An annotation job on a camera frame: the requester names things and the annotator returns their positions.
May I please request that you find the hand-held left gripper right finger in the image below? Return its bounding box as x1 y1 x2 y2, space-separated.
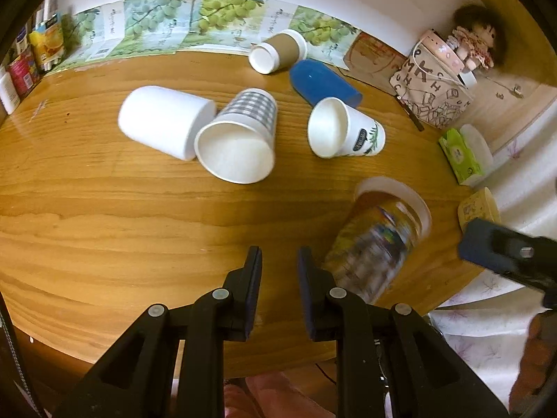
297 247 511 418

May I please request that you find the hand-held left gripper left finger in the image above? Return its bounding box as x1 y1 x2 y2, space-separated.
52 246 264 418

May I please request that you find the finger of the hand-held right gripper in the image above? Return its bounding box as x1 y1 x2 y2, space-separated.
458 218 557 293

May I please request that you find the clear printed plastic cup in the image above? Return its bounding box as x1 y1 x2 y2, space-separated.
323 176 432 304

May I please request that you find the grey checkered paper cup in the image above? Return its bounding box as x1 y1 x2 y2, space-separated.
194 88 278 184

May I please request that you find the white cup with green label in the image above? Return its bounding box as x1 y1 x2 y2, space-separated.
307 97 386 158

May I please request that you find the plain white cup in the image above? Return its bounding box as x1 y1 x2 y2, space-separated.
118 86 217 161

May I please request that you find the blue plastic cup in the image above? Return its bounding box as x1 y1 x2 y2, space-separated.
290 60 363 108

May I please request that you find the brown paper cup white lid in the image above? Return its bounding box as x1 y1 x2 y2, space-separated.
249 29 308 74

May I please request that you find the yellow packet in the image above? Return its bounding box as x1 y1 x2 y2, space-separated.
457 187 502 231

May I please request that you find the floral bed sheet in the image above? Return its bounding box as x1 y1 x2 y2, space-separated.
429 83 557 405

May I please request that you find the green wet wipes packet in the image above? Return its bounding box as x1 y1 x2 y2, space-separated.
439 128 485 186

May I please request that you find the person's leg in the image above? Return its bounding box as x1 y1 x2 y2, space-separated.
223 372 337 418

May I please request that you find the letter print fabric basket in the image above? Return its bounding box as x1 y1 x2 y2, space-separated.
390 48 476 130

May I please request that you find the pink round box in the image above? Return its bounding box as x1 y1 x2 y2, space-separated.
413 28 467 76

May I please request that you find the cloth doll with dark hair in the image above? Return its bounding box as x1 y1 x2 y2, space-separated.
449 3 509 71

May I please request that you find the brown cardboard sheet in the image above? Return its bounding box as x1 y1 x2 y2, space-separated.
346 31 410 94

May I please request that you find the grape print carton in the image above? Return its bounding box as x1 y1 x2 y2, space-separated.
176 0 267 49
260 1 363 69
111 0 194 56
61 3 128 65

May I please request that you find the white bottle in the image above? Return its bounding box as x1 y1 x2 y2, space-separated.
0 73 22 115

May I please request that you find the red box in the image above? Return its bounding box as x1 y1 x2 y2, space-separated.
6 49 42 97

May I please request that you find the yellow juice carton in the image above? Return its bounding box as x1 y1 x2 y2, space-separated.
29 12 67 74

